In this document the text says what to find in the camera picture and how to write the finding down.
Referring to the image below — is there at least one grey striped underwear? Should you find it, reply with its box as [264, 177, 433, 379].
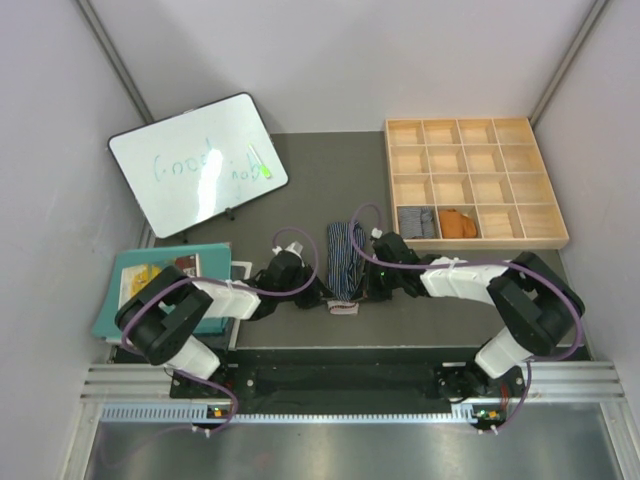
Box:
[398, 206, 436, 239]

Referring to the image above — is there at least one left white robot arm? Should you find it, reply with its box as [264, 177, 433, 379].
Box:
[114, 243, 332, 397]

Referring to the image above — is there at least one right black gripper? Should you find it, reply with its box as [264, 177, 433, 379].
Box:
[353, 257, 401, 304]

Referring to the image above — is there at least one yellow picture book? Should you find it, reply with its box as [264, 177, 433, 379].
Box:
[118, 254, 201, 308]

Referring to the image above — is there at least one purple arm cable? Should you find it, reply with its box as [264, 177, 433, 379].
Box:
[121, 227, 320, 431]
[349, 202, 586, 431]

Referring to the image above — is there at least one dark blue striped underwear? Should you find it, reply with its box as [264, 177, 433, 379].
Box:
[327, 222, 366, 316]

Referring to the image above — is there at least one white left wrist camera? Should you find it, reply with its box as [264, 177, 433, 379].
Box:
[272, 241, 303, 258]

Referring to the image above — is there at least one green marker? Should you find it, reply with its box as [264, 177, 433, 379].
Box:
[248, 143, 271, 179]

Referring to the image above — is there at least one wooden compartment tray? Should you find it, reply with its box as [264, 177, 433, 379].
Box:
[384, 118, 569, 251]

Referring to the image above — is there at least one white whiteboard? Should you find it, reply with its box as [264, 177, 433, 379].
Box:
[108, 93, 289, 239]

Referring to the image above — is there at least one orange underwear white waistband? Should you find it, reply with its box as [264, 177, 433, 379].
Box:
[438, 209, 478, 239]

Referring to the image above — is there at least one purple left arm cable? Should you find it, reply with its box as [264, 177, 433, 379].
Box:
[121, 227, 320, 431]

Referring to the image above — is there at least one teal folder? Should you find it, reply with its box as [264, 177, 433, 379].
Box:
[91, 244, 232, 344]

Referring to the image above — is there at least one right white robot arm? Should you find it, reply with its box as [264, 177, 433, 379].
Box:
[365, 229, 585, 396]

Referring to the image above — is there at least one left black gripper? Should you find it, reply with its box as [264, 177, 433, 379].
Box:
[277, 262, 335, 310]

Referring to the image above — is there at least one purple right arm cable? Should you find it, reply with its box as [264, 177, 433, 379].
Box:
[349, 202, 586, 431]

